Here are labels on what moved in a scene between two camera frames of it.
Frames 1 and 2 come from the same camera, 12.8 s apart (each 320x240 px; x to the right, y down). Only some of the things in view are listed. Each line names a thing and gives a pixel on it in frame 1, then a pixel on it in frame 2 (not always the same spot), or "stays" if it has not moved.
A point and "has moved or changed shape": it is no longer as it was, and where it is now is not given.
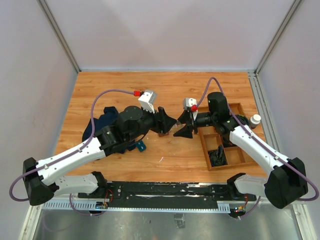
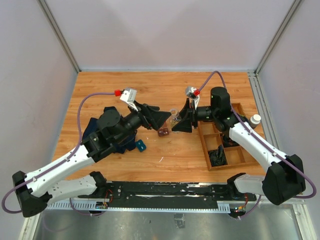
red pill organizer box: x=161 y=134 stays
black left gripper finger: x=167 y=121 → x=159 y=117
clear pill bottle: x=177 y=126 has moved or changed shape
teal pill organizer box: x=141 y=146 stays
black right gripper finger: x=186 y=117 stays
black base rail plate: x=167 y=195 stays
